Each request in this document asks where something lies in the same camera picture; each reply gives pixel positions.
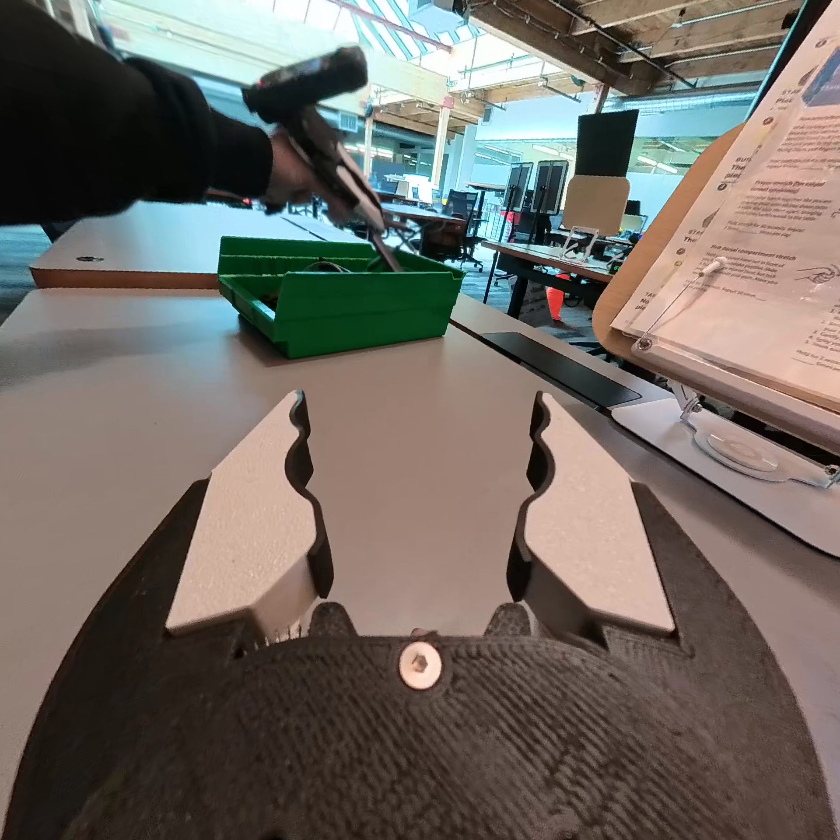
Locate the beige board on stand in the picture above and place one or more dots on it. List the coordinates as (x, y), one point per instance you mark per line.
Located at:
(594, 207)

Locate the wooden document stand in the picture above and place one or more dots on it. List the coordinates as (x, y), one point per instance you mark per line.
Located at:
(607, 308)

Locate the person's left hand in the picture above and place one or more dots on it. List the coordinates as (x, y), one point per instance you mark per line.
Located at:
(289, 170)

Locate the wooden background desk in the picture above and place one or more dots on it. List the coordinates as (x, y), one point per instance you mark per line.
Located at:
(544, 253)

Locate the white table with wooden edge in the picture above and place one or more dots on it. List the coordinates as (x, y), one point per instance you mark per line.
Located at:
(164, 243)

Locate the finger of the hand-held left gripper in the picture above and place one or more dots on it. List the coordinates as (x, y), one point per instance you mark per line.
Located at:
(386, 253)
(361, 203)

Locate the laminated instruction sheets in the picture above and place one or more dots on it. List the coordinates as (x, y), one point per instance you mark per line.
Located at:
(754, 229)

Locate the orange traffic cone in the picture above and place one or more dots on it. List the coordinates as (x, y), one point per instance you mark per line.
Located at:
(556, 307)

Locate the green plastic bin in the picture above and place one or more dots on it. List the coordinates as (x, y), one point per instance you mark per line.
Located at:
(354, 308)

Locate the black office chair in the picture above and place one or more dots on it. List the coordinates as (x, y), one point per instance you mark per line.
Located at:
(459, 210)

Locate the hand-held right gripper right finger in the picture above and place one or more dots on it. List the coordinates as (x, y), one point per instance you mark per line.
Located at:
(590, 544)

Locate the dark wooden desk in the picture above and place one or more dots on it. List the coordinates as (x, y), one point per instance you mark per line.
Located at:
(420, 216)

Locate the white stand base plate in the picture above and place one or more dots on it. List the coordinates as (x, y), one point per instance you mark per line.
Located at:
(722, 499)

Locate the black metal post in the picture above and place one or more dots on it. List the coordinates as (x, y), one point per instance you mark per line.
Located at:
(781, 52)

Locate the black acoustic panel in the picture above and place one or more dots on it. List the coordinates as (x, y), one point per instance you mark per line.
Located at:
(607, 144)

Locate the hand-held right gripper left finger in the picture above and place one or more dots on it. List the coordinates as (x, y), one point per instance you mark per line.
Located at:
(243, 538)

